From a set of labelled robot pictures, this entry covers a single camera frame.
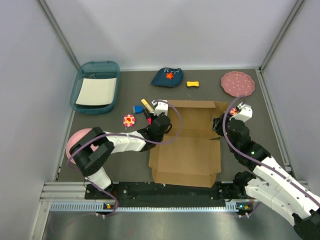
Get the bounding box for brown cardboard box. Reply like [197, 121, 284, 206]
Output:
[148, 100, 228, 188]

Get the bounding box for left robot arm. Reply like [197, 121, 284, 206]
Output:
[65, 114, 172, 199]

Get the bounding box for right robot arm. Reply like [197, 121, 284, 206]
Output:
[212, 112, 320, 240]

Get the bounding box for pink flower charm right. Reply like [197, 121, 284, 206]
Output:
[229, 108, 238, 116]

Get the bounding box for pink flower charm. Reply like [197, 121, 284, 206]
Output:
[122, 114, 136, 129]
[229, 108, 238, 116]

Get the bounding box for pink dotted plate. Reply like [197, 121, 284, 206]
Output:
[221, 71, 255, 97]

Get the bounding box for yellow bone sponge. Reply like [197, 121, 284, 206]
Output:
[186, 81, 200, 88]

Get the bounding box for dark blue fish dish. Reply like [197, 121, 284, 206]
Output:
[151, 67, 184, 88]

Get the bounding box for yellow pink marker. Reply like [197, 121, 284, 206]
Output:
[141, 98, 154, 124]

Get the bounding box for blue small eraser block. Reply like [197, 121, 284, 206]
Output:
[132, 105, 144, 114]

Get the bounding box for pink flower charm left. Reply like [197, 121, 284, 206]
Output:
[122, 114, 136, 129]

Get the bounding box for teal plastic bin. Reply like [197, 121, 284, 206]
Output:
[70, 61, 120, 115]

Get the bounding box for white paper sheet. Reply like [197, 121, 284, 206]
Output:
[75, 78, 117, 107]

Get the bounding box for plain pink plate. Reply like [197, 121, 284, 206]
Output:
[65, 128, 98, 167]

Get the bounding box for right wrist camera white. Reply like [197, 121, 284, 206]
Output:
[231, 102, 253, 123]

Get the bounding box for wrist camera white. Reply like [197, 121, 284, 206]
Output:
[151, 100, 169, 116]
[231, 102, 253, 123]

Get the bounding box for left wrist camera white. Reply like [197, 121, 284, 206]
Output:
[151, 100, 169, 116]

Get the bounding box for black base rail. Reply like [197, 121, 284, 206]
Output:
[84, 181, 266, 208]

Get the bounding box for aluminium frame profile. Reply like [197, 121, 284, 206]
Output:
[40, 182, 256, 215]

